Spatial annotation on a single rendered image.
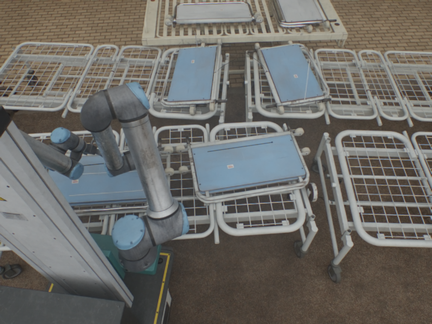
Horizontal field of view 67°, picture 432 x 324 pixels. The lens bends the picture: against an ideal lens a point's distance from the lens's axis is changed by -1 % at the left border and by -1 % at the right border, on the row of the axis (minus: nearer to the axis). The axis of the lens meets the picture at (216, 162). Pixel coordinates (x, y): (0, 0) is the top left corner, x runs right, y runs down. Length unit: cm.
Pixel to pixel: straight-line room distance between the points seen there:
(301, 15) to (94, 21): 270
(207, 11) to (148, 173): 229
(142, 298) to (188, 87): 155
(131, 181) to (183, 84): 97
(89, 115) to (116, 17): 365
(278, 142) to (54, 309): 160
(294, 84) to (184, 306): 183
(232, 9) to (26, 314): 291
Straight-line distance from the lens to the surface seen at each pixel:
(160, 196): 145
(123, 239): 151
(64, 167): 172
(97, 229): 219
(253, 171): 214
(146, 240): 153
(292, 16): 344
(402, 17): 534
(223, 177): 210
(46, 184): 104
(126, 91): 129
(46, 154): 161
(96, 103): 129
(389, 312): 259
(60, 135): 185
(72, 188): 223
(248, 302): 236
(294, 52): 311
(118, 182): 216
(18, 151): 92
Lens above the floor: 228
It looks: 52 degrees down
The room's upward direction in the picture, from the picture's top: straight up
